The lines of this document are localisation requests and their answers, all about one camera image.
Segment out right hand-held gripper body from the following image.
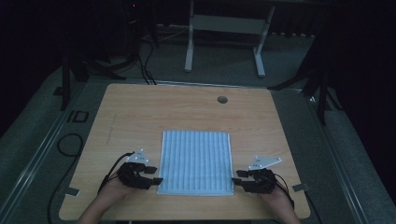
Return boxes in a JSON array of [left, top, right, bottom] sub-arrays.
[[242, 156, 284, 195]]

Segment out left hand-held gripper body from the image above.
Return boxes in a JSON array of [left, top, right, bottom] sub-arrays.
[[116, 148, 154, 190]]

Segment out blue striped towel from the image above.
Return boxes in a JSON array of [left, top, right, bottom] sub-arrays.
[[156, 130, 235, 197]]

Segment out person's left hand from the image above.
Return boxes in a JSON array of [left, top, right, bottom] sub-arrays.
[[98, 177, 137, 204]]

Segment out person's right hand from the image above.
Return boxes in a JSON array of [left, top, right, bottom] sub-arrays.
[[259, 185, 295, 214]]

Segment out black metal stand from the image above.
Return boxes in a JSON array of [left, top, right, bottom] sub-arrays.
[[52, 52, 127, 112], [267, 62, 345, 126]]

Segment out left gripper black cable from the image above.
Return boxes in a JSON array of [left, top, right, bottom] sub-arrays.
[[96, 150, 135, 196]]

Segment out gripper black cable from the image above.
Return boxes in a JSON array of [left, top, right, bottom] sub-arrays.
[[273, 173, 323, 224], [96, 150, 135, 196]]

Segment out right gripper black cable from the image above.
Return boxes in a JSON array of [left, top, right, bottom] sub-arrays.
[[273, 173, 323, 224]]

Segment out black looped floor cable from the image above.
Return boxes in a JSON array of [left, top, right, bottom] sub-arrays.
[[47, 133, 84, 224]]

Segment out black floor cables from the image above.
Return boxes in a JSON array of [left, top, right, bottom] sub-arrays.
[[136, 38, 158, 86]]

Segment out white metal desk frame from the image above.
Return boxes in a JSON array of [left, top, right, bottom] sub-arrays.
[[184, 0, 276, 78]]

